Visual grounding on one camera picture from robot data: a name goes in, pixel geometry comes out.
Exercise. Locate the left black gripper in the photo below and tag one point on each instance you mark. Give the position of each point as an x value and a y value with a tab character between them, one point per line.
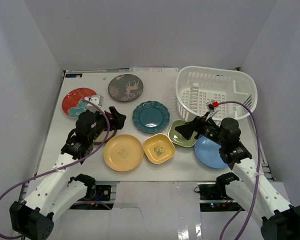
110	121

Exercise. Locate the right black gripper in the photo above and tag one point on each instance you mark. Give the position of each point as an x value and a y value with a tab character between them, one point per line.
199	123

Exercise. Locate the grey plate with deer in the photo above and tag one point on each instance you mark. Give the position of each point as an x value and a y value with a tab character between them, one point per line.
125	88

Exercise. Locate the red plate with teal flower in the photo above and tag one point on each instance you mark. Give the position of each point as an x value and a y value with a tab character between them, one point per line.
72	104

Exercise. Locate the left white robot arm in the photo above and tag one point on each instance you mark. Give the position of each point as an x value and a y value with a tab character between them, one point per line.
35	216

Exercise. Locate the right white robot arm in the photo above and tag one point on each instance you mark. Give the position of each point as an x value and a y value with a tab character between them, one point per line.
277	217

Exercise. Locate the white plastic dish bin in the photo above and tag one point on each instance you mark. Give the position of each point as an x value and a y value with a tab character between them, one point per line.
195	86

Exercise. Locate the square green panda dish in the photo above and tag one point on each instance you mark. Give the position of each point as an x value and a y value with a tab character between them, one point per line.
177	138

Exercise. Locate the dark red rimmed plate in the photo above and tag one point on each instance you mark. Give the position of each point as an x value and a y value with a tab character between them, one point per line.
110	135

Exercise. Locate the round blue plate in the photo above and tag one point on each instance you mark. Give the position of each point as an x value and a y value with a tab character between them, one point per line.
208	154

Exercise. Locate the teal scalloped plate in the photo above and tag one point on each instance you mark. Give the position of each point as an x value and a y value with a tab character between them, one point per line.
151	117

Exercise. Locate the round yellow plate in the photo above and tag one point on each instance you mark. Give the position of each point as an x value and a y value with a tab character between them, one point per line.
123	153

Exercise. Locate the square yellow panda dish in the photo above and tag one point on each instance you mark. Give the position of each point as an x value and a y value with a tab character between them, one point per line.
158	148

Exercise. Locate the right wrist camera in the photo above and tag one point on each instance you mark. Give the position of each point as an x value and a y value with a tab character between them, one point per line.
211	106

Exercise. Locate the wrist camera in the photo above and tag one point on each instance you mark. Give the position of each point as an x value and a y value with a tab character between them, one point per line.
211	106
95	99

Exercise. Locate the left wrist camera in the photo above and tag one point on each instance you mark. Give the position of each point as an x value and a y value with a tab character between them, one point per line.
95	99

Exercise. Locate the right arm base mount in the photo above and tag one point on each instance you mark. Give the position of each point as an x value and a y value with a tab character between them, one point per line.
210	199

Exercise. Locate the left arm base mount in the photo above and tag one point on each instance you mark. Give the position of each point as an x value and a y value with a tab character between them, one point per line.
100	201

